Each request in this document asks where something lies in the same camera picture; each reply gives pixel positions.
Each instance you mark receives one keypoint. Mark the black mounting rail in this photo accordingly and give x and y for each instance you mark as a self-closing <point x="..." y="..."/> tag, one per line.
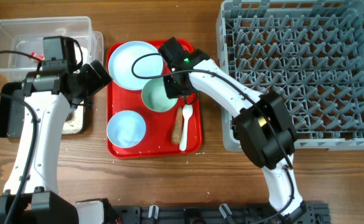
<point x="313" y="213"/>

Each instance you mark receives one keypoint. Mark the small light blue plate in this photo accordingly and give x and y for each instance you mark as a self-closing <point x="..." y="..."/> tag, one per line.
<point x="126" y="129"/>

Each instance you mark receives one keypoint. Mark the green bowl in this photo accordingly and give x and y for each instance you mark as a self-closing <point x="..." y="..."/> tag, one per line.
<point x="155" y="98"/>

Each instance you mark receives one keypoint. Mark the grey dishwasher rack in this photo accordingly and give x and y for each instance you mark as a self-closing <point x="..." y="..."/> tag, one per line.
<point x="309" y="52"/>

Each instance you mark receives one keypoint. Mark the pile of white rice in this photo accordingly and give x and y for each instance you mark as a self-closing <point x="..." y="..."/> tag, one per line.
<point x="74" y="123"/>

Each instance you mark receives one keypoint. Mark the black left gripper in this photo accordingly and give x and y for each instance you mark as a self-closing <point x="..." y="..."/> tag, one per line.
<point x="96" y="83"/>

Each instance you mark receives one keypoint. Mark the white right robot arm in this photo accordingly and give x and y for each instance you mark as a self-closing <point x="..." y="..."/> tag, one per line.
<point x="265" y="130"/>

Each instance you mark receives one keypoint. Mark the white napkin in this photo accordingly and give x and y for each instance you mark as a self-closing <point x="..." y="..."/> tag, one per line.
<point x="82" y="54"/>

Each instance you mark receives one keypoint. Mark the white plastic spoon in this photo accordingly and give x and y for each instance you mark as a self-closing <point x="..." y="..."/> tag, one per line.
<point x="187" y="112"/>

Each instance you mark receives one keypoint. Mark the red serving tray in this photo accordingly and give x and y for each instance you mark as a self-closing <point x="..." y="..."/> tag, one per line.
<point x="159" y="126"/>

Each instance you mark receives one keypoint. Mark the red snack wrapper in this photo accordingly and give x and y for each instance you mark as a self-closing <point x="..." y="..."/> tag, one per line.
<point x="37" y="57"/>

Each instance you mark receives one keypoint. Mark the clear plastic waste bin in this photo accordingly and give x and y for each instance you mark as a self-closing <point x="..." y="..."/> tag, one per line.
<point x="26" y="35"/>

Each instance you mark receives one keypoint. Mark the black waste tray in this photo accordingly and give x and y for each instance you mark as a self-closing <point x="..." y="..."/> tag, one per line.
<point x="12" y="112"/>

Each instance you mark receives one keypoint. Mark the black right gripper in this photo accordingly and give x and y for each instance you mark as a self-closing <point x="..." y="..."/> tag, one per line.
<point x="171" y="93"/>

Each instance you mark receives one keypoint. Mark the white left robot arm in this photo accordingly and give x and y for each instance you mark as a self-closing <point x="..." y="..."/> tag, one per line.
<point x="31" y="193"/>

